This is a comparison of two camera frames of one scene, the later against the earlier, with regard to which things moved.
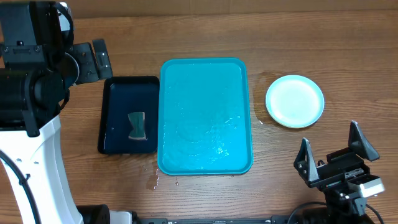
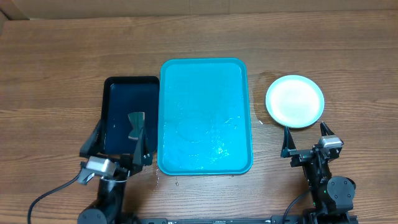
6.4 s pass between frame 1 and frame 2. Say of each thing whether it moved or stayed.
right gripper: moved
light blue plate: stayed
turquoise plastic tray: stayed
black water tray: stayed
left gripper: moved
